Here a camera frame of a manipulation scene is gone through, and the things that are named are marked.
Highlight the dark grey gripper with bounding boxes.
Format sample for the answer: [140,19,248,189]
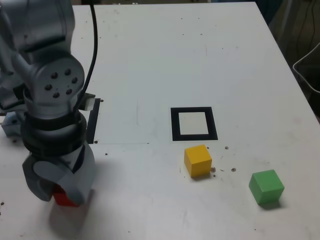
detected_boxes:
[22,143,97,206]

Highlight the red cube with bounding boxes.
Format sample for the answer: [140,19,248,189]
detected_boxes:
[52,183,81,208]

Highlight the yellow cube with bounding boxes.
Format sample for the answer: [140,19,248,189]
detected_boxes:
[183,144,213,179]

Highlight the green cube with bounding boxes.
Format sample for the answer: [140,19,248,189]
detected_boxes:
[248,169,285,206]

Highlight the black tape square outline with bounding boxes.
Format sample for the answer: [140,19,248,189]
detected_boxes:
[170,106,219,142]

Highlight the black tape strip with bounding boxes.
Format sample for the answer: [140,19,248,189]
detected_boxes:
[85,98,102,143]

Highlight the thin dark hanging cable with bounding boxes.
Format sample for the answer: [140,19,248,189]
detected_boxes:
[295,0,311,63]
[309,0,316,55]

